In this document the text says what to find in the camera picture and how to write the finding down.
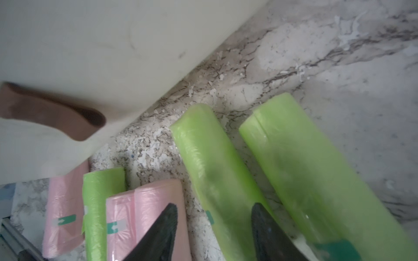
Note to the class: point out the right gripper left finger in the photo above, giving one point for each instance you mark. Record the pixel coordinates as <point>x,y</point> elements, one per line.
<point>158,243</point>

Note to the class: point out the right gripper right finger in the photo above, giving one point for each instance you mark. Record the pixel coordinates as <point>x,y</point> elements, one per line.
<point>270,241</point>

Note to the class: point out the green bag roll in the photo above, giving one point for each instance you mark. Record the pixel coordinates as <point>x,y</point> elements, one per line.
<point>223,184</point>
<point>97,187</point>
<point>339,215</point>

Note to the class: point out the white three-drawer foam cabinet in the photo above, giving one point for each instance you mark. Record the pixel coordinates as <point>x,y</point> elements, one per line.
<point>111,60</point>

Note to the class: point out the pink bag roll right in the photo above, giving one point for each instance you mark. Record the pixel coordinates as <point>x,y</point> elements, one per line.
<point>151,200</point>

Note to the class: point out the pink bag roll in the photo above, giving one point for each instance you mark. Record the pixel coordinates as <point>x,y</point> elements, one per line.
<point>151,200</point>
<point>120,220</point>
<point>64,213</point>

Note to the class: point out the left pink bag roll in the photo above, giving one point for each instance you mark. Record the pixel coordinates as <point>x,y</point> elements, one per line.
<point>64,213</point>

